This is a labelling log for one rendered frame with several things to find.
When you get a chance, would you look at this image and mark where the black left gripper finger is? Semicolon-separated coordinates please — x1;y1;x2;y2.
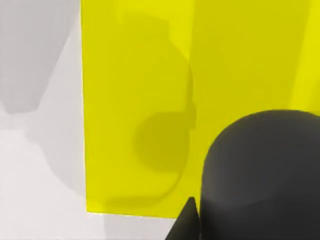
164;196;201;240

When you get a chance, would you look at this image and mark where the dark grey round cup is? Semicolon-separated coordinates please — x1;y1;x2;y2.
199;109;320;240

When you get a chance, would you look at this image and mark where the flat yellow square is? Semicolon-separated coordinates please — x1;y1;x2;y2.
80;0;320;220

